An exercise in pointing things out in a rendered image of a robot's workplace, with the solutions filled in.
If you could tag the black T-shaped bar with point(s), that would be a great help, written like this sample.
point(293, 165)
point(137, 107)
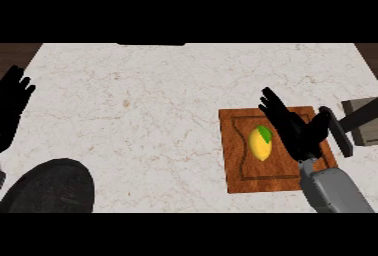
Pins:
point(343, 136)

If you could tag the grey-beige block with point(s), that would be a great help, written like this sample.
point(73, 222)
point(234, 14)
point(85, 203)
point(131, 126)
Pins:
point(367, 135)

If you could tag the brown wooden cutting board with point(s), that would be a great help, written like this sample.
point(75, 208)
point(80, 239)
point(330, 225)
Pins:
point(237, 173)

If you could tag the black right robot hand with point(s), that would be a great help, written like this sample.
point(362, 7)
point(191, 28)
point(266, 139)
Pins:
point(300, 136)

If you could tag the yellow lemon with green leaf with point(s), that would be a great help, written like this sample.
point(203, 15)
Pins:
point(259, 146)

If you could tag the large black round object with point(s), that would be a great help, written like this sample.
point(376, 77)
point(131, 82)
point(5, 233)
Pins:
point(49, 190)

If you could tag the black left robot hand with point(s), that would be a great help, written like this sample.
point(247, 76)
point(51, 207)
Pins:
point(10, 100)

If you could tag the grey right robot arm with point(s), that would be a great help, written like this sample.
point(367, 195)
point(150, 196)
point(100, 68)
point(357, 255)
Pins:
point(334, 191)

